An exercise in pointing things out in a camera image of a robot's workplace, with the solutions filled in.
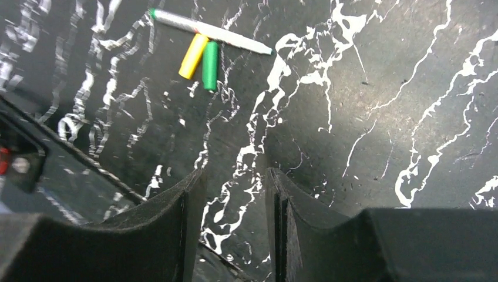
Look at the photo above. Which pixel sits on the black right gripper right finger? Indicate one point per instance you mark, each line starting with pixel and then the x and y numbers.
pixel 312 242

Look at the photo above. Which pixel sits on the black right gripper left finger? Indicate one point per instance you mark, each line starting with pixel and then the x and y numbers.
pixel 154 241

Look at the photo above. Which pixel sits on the green pen cap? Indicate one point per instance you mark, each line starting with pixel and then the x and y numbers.
pixel 210 66

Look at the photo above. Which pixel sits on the white pen lower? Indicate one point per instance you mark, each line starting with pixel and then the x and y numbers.
pixel 210 31

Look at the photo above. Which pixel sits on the yellow pen cap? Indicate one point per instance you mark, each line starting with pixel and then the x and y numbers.
pixel 193 56

